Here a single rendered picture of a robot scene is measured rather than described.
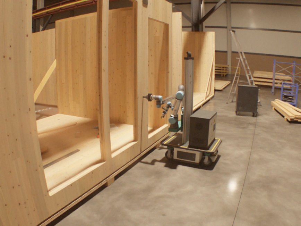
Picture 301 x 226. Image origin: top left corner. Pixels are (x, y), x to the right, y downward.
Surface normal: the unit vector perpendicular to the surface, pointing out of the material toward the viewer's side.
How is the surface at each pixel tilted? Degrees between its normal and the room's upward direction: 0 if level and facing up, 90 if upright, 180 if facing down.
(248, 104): 90
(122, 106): 90
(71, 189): 90
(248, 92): 90
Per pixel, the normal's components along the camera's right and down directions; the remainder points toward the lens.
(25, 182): 0.90, 0.10
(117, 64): -0.44, 0.21
